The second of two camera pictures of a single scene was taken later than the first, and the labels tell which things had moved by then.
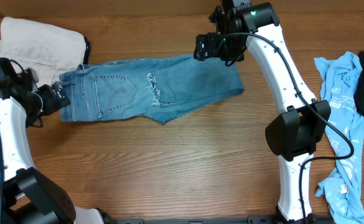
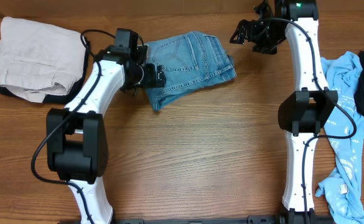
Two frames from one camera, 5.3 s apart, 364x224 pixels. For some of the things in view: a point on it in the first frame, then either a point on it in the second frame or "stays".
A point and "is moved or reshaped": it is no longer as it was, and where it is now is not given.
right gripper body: x=231 y=48 to x=267 y=36
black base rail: x=247 y=219 stays
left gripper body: x=50 y=103 to x=149 y=78
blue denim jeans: x=157 y=89 is moved or reshaped
